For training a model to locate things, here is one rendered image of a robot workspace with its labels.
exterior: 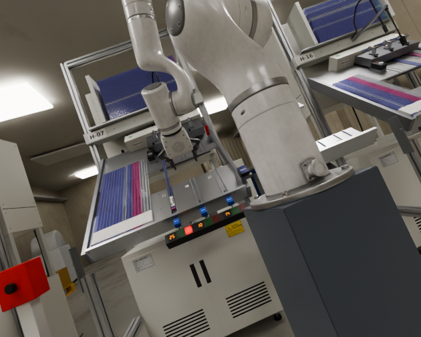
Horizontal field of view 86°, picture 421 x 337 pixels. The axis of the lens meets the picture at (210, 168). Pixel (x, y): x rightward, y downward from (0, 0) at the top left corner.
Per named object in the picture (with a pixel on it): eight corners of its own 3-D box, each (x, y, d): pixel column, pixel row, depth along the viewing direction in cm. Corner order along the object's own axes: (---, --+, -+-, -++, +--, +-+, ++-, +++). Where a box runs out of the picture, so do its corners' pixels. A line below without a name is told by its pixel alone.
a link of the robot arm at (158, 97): (182, 113, 81) (159, 119, 82) (169, 77, 72) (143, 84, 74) (180, 125, 74) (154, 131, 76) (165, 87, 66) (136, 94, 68)
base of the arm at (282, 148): (383, 163, 35) (332, 59, 37) (281, 210, 31) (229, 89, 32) (309, 178, 53) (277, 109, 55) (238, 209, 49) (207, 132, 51)
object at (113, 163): (219, 152, 123) (217, 145, 120) (103, 198, 118) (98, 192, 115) (204, 128, 149) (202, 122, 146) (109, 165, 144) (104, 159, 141)
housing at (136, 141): (206, 132, 147) (200, 113, 138) (135, 160, 143) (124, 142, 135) (202, 128, 153) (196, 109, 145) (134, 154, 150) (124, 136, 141)
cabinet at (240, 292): (292, 319, 114) (245, 205, 120) (163, 380, 109) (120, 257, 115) (260, 274, 179) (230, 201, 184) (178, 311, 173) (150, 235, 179)
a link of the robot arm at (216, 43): (302, 82, 42) (252, -24, 45) (232, 85, 32) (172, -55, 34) (258, 113, 52) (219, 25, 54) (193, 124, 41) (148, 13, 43)
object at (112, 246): (248, 198, 93) (245, 186, 89) (95, 261, 88) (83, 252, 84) (246, 196, 94) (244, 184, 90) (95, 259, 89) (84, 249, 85)
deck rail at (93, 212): (95, 261, 88) (85, 253, 84) (89, 263, 88) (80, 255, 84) (109, 165, 144) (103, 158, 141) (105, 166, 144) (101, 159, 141)
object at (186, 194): (246, 192, 92) (244, 186, 90) (91, 255, 87) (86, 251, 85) (230, 167, 107) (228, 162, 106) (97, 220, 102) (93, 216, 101)
